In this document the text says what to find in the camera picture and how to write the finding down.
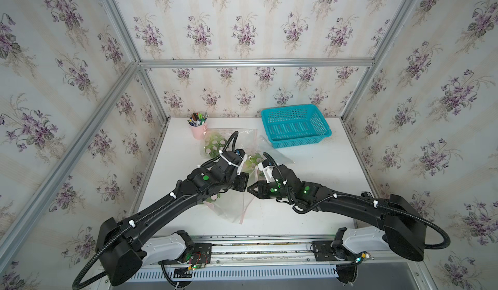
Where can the pink pen cup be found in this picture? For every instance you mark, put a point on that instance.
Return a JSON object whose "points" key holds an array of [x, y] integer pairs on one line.
{"points": [[199, 132]]}

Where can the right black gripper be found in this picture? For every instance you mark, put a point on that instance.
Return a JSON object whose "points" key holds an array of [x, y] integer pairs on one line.
{"points": [[261, 193]]}

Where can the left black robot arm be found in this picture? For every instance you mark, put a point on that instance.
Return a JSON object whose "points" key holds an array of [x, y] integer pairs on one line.
{"points": [[120, 252]]}

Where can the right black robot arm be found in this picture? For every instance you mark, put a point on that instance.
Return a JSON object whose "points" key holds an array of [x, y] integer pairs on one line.
{"points": [[393, 224]]}

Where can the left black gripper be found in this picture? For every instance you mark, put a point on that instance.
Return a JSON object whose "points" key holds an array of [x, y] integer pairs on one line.
{"points": [[244, 180]]}

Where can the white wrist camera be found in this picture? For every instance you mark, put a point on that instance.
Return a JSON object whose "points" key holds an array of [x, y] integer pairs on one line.
{"points": [[240, 166], [266, 169]]}

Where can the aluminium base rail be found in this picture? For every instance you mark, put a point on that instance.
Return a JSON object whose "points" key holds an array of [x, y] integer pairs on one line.
{"points": [[239, 250]]}

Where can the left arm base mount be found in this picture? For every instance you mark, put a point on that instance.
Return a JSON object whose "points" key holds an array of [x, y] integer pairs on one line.
{"points": [[196, 255]]}

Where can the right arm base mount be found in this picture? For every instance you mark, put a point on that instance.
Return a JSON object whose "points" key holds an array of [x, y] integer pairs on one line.
{"points": [[334, 250]]}

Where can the teal plastic basket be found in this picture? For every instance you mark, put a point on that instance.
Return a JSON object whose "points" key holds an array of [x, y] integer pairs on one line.
{"points": [[296, 125]]}

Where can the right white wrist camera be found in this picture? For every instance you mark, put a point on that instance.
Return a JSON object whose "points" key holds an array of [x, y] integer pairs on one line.
{"points": [[266, 169]]}

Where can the chinese cabbage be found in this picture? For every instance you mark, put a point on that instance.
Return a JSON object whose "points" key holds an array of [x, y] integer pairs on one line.
{"points": [[213, 142], [252, 162]]}

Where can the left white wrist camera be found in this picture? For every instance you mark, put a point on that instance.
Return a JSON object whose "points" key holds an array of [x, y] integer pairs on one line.
{"points": [[240, 166]]}

